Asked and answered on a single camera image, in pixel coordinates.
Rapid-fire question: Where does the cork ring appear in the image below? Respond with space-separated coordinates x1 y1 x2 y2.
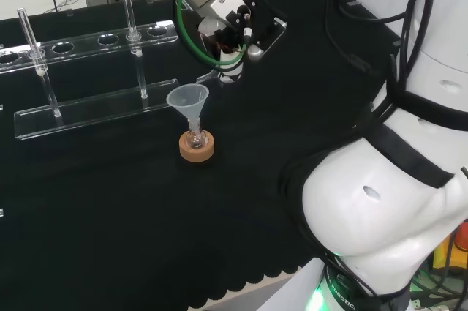
178 130 215 162

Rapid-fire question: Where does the small glass round-bottom flask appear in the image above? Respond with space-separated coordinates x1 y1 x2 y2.
185 122 208 150

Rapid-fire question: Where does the translucent plastic funnel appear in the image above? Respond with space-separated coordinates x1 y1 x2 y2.
166 83 210 132

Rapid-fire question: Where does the clear acrylic funnel stand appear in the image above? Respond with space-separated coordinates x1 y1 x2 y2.
0 0 181 140

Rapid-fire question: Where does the yellow stop button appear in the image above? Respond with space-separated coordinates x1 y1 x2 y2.
432 218 468 272

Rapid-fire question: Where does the green cable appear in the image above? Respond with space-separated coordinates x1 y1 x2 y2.
174 0 246 67

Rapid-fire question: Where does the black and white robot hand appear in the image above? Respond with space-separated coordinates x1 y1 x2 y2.
197 16 246 84

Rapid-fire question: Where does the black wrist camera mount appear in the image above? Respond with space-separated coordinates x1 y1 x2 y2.
224 0 288 60

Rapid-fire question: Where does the black bench cloth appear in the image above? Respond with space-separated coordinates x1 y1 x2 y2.
0 0 410 311

